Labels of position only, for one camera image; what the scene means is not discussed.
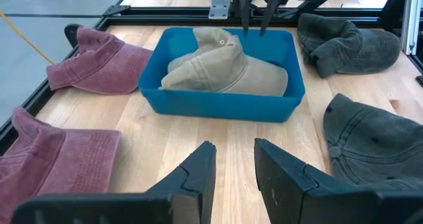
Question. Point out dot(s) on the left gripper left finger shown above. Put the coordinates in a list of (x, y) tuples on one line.
[(191, 184)]

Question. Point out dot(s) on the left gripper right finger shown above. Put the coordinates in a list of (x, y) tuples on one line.
[(284, 184)]

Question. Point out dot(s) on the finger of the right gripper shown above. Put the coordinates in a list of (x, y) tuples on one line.
[(269, 12), (245, 12)]

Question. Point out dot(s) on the beige baseball cap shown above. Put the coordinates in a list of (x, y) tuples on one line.
[(224, 72)]

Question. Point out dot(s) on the blue plastic bin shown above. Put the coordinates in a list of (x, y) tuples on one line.
[(215, 108)]

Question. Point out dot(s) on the dark grey baseball cap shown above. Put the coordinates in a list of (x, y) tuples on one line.
[(347, 42), (373, 141)]

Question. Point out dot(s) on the maroon baseball cap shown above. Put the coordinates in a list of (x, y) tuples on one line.
[(105, 65), (49, 164)]

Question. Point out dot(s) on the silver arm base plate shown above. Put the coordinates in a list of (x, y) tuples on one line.
[(218, 6)]

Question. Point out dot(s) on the black aluminium table frame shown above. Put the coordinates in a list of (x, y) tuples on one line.
[(165, 17)]

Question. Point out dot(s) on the silver aluminium extrusion post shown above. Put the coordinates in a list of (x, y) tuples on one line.
[(411, 19)]

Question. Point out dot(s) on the black frame bracket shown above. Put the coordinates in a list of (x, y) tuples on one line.
[(71, 34)]

